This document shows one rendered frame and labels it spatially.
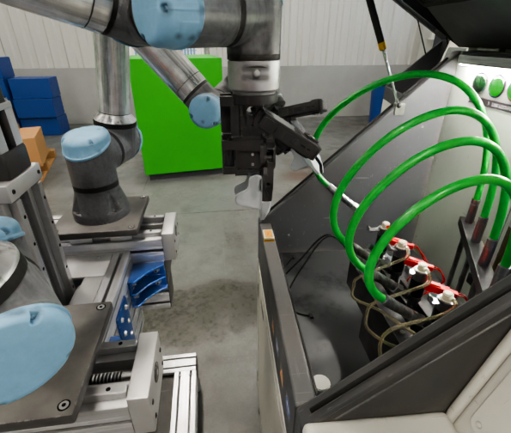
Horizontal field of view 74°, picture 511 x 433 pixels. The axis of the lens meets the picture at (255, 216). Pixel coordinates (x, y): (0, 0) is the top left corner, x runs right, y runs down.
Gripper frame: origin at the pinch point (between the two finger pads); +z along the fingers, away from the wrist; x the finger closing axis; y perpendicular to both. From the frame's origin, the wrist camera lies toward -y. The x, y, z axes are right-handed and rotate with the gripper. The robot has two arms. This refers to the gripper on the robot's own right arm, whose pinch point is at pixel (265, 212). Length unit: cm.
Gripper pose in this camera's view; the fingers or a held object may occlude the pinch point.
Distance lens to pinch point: 59.3
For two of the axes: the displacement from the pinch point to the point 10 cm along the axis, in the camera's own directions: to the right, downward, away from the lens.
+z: 0.0, 8.8, 4.7
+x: 0.9, 4.6, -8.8
